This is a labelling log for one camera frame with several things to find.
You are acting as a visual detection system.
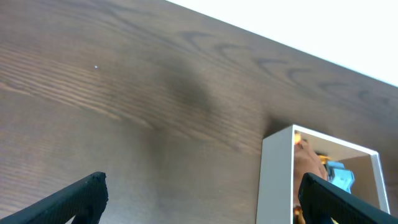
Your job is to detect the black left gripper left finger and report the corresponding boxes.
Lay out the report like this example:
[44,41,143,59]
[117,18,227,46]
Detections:
[1,172,108,224]

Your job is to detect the white cardboard box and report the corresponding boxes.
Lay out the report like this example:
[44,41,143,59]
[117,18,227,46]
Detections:
[256,125,390,224]

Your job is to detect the brown plush toy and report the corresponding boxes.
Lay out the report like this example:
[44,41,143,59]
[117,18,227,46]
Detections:
[293,133,328,207]

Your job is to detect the yellow and grey toy truck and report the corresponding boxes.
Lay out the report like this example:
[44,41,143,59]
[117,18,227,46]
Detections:
[317,153,355,194]

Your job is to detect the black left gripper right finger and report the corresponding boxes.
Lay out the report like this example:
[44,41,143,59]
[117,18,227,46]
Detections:
[298,172,397,224]

